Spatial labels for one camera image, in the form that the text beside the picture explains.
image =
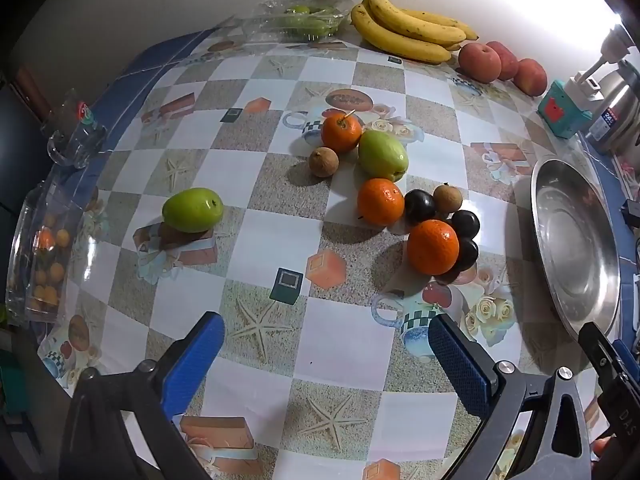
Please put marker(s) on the clear plastic fruit container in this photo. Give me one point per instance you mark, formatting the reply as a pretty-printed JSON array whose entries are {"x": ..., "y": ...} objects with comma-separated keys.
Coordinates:
[{"x": 45, "y": 260}]

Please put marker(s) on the clear plastic clamshell box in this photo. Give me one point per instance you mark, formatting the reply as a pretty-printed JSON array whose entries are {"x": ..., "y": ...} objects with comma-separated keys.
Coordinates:
[{"x": 300, "y": 25}]

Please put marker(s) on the round green fruit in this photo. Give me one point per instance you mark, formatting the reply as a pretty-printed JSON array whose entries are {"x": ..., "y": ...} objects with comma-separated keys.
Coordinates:
[{"x": 192, "y": 210}]

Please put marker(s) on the black charger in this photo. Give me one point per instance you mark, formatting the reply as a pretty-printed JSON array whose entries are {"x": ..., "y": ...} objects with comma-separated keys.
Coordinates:
[{"x": 631, "y": 212}]

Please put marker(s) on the stainless steel bowl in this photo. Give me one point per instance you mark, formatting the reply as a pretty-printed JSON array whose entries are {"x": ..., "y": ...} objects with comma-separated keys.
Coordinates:
[{"x": 575, "y": 245}]

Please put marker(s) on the orange with stem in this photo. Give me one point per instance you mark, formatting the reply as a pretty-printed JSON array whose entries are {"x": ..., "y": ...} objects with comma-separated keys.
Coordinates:
[{"x": 341, "y": 133}]

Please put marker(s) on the pile of small green fruits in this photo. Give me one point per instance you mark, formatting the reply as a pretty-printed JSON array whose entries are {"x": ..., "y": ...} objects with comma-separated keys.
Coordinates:
[{"x": 307, "y": 22}]

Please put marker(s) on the cluster of small kumquats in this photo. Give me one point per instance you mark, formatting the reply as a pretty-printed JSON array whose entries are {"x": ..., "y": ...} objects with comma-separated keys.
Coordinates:
[{"x": 47, "y": 270}]

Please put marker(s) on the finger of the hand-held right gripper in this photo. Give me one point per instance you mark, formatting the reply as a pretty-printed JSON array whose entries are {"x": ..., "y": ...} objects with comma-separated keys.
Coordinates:
[{"x": 615, "y": 385}]

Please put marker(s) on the large red apple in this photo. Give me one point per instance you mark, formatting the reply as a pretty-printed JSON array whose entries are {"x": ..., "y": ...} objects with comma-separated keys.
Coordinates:
[{"x": 479, "y": 62}]

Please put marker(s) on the yellow banana bunch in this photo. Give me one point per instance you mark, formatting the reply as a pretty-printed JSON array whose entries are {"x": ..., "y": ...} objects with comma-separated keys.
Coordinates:
[{"x": 400, "y": 35}]

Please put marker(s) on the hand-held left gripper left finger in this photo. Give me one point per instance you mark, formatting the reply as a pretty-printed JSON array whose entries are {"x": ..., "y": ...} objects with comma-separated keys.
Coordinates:
[{"x": 197, "y": 355}]

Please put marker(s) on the teal printed box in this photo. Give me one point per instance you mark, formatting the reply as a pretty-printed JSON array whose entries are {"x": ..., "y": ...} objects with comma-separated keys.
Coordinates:
[{"x": 562, "y": 110}]

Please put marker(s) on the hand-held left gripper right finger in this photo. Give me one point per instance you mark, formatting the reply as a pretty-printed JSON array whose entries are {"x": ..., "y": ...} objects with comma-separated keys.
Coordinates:
[{"x": 457, "y": 365}]

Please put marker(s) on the pointed green fruit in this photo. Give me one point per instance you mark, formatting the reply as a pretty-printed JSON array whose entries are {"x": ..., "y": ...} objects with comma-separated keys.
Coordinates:
[{"x": 382, "y": 155}]

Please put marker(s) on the steel kettle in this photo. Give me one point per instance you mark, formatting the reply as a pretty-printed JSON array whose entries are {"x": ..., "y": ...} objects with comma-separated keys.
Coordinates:
[{"x": 620, "y": 110}]

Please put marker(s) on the checkered printed tablecloth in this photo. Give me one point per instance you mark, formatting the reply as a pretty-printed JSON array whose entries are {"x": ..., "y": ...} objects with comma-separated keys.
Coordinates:
[{"x": 280, "y": 232}]

